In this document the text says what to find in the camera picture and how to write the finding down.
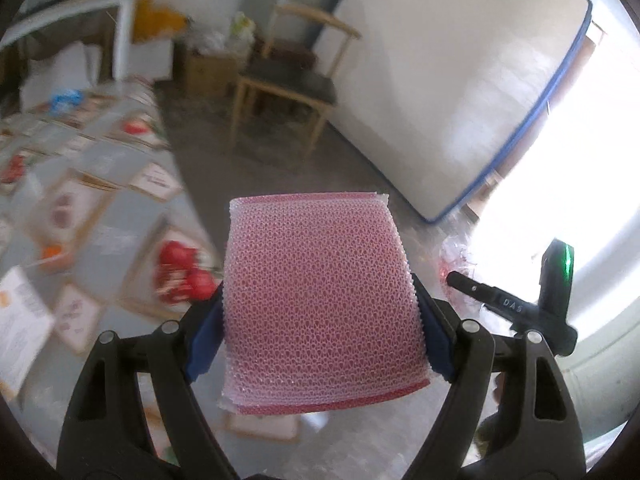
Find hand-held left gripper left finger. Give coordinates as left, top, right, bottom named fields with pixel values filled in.
left=57, top=287, right=241, bottom=480

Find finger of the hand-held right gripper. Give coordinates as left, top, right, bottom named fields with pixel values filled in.
left=446, top=271, right=544, bottom=334

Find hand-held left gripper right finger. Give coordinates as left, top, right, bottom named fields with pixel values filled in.
left=402, top=275, right=587, bottom=480

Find clear red-printed plastic wrapper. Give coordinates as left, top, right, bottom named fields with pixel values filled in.
left=436, top=237, right=482, bottom=301

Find pink foam net sheet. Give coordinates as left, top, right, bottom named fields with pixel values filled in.
left=218, top=191, right=432, bottom=417

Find white paper booklet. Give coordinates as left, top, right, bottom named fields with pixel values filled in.
left=0, top=266, right=56, bottom=401

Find table with fruit-pattern cloth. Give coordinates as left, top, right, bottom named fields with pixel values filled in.
left=0, top=77, right=301, bottom=443

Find white mattress with blue edge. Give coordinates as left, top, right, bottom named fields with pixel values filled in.
left=327, top=0, right=594, bottom=223

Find cardboard box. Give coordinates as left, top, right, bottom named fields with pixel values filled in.
left=185, top=50, right=241, bottom=97

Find wooden chair with dark seat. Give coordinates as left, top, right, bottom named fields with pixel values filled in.
left=230, top=2, right=362, bottom=161

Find blue snack packet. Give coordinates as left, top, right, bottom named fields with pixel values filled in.
left=47, top=87, right=86, bottom=113

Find white box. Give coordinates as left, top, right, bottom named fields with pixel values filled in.
left=131, top=37, right=175, bottom=82

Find white plastic bag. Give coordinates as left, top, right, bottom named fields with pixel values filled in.
left=192, top=30, right=236, bottom=58

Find white foam packing pieces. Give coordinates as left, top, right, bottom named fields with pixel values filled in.
left=20, top=40, right=103, bottom=111

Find green and white bag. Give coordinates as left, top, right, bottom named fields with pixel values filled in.
left=230, top=10, right=256, bottom=43

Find yellow bag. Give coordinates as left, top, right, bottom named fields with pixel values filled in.
left=132, top=0, right=188, bottom=43

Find white metal frame table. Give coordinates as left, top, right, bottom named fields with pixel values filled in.
left=0, top=0, right=146, bottom=81

